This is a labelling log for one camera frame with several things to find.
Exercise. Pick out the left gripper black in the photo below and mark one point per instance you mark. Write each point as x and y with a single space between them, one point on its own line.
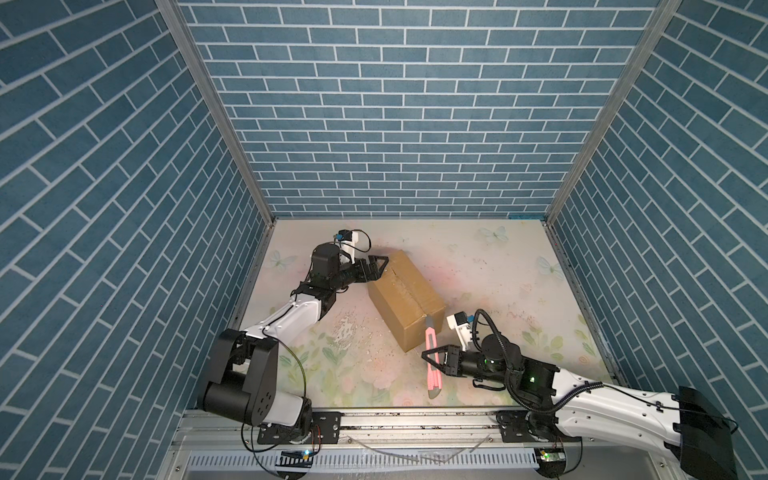
372 274

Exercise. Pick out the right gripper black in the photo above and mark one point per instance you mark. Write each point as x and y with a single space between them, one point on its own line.
452 360

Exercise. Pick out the pink utility knife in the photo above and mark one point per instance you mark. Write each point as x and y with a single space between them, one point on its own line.
434 378

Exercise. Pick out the brown cardboard express box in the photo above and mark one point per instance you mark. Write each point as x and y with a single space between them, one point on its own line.
405 300

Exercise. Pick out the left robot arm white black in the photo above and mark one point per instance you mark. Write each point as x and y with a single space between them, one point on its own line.
239 381

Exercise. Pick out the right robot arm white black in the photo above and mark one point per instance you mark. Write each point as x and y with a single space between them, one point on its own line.
684 425

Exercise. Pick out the right controller board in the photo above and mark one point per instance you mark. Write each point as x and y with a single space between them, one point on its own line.
551 462

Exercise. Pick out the controller board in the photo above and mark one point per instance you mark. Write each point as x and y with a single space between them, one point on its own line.
294 464
551 462

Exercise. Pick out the left controller board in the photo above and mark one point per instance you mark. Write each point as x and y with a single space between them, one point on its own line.
294 464

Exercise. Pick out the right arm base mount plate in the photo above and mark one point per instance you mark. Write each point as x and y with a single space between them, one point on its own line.
520 426

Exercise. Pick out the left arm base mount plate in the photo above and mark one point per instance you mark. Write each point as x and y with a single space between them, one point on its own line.
327 424

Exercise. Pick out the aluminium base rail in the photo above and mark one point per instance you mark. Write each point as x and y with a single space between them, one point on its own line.
381 440

